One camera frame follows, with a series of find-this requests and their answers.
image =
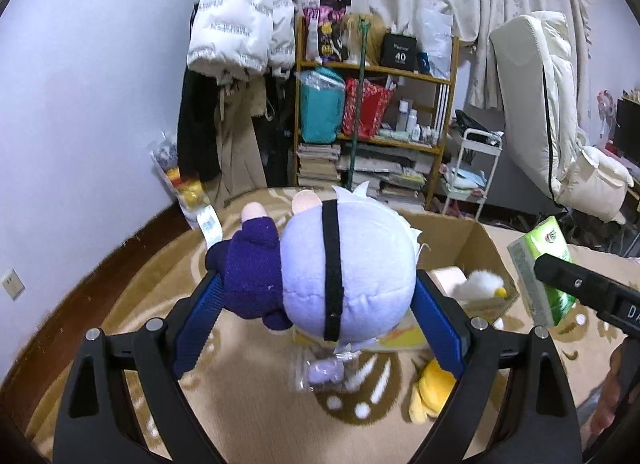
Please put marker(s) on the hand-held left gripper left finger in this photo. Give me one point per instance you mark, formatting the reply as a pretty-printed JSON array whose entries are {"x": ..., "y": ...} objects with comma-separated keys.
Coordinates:
[{"x": 200, "y": 329}]

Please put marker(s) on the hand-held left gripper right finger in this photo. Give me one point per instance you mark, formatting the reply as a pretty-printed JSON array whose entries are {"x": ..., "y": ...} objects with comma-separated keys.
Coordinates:
[{"x": 435, "y": 324}]

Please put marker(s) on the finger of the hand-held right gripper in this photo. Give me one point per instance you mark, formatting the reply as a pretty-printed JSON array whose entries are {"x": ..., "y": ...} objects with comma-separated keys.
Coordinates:
[{"x": 565, "y": 279}]

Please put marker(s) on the green tissue pack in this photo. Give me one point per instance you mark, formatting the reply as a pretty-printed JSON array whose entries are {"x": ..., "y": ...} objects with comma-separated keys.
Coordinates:
[{"x": 535, "y": 264}]

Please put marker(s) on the pink rainbow plush white cloud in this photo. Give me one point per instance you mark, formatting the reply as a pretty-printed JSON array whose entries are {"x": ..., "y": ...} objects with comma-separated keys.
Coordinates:
[{"x": 480, "y": 286}]

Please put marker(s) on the cardboard box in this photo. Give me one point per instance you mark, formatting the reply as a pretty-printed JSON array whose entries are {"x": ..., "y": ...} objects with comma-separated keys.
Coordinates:
[{"x": 480, "y": 254}]

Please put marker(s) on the purple plush doll white hair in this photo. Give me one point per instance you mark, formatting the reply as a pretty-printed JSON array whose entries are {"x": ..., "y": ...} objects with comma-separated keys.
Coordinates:
[{"x": 350, "y": 264}]

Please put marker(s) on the person's right hand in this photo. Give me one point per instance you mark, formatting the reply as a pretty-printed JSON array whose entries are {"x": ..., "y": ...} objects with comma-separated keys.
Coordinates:
[{"x": 612, "y": 394}]

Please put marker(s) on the yellow plush toy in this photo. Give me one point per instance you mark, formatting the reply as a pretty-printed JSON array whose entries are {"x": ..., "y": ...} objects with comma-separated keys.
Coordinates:
[{"x": 430, "y": 389}]

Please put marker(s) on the clear packet with lilac charm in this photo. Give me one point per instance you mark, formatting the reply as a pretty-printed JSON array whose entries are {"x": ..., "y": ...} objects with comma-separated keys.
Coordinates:
[{"x": 322, "y": 371}]

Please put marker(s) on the light blue cloth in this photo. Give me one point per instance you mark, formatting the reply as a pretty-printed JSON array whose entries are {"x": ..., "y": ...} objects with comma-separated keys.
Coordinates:
[{"x": 467, "y": 178}]

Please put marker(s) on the plastic bag with yellow toys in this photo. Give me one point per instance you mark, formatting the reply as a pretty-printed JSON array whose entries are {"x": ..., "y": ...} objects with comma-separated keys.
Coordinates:
[{"x": 185, "y": 189}]

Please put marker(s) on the pile of magazines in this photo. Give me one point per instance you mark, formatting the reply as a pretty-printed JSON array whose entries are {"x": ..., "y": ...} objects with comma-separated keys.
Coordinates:
[{"x": 390, "y": 178}]

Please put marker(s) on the white trolley cart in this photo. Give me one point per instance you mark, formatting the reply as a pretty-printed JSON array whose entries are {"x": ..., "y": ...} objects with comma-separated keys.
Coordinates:
[{"x": 482, "y": 138}]

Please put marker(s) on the pink desk fan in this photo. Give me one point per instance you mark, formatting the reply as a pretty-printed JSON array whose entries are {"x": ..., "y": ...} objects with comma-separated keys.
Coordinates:
[{"x": 607, "y": 111}]

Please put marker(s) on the beige hanging trousers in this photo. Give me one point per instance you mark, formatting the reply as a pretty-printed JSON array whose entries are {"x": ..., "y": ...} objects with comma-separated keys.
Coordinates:
[{"x": 240, "y": 153}]

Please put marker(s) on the black item on cart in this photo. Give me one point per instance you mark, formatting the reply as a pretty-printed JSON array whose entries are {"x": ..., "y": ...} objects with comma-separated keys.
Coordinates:
[{"x": 470, "y": 122}]

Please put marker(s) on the cream recliner chair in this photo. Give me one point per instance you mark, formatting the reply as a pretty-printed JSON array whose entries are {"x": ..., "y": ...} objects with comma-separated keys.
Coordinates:
[{"x": 530, "y": 93}]

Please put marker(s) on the black hanging coat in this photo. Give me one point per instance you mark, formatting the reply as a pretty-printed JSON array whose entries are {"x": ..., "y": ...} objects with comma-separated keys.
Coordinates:
[{"x": 197, "y": 133}]

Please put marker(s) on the stack of books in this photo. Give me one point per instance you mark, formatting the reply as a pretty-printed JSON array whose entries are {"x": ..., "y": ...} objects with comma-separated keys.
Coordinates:
[{"x": 317, "y": 166}]

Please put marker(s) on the group of cosmetic bottles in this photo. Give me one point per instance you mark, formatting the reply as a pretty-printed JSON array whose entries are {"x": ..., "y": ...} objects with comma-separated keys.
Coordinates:
[{"x": 412, "y": 126}]

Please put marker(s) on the black hanging bag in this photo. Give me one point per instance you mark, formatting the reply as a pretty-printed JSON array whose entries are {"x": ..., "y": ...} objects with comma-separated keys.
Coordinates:
[{"x": 280, "y": 143}]

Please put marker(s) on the white flat boards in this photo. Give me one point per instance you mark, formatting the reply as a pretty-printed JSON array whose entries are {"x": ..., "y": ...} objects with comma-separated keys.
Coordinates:
[{"x": 441, "y": 113}]

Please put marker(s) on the red patterned bag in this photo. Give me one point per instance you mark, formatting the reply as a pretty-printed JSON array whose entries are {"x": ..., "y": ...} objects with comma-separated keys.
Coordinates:
[{"x": 372, "y": 108}]

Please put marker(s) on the green pole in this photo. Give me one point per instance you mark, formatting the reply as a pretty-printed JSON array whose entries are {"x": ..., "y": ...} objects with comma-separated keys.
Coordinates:
[{"x": 359, "y": 103}]

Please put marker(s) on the teal bag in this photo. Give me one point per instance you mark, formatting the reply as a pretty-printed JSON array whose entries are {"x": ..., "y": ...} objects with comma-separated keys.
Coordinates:
[{"x": 320, "y": 108}]

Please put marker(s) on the wooden shelf rack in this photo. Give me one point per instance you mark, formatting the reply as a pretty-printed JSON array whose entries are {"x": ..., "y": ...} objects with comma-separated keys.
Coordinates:
[{"x": 400, "y": 71}]

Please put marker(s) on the white plastic bag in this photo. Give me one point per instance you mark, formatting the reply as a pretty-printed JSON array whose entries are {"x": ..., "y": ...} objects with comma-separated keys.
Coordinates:
[{"x": 435, "y": 38}]

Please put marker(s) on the black square box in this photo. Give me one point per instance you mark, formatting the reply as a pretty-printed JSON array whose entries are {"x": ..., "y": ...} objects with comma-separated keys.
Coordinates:
[{"x": 400, "y": 52}]

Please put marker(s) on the blond wig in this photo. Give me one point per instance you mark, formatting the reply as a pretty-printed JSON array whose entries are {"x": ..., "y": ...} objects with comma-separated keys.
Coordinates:
[{"x": 372, "y": 38}]

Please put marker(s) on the white puffer jacket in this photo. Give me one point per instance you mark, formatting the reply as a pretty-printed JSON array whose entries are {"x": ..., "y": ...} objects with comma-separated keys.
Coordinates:
[{"x": 225, "y": 28}]

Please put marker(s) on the purple printed bag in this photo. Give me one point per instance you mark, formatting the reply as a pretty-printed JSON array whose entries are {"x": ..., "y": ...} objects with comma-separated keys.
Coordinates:
[{"x": 325, "y": 28}]

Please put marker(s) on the white wall socket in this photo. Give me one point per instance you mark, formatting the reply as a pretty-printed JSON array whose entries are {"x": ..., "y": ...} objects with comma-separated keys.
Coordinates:
[{"x": 13, "y": 285}]

